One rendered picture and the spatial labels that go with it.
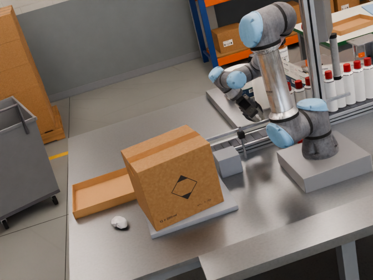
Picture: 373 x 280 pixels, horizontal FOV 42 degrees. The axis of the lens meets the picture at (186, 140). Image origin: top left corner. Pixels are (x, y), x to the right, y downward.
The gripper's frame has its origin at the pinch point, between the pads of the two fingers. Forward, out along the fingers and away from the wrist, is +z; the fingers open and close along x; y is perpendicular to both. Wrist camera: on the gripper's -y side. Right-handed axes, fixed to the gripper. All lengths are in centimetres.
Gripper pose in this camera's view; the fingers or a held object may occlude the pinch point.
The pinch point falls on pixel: (262, 121)
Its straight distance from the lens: 236.4
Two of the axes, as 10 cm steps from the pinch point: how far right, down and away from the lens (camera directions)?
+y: -2.2, -3.8, 9.0
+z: 6.8, 6.1, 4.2
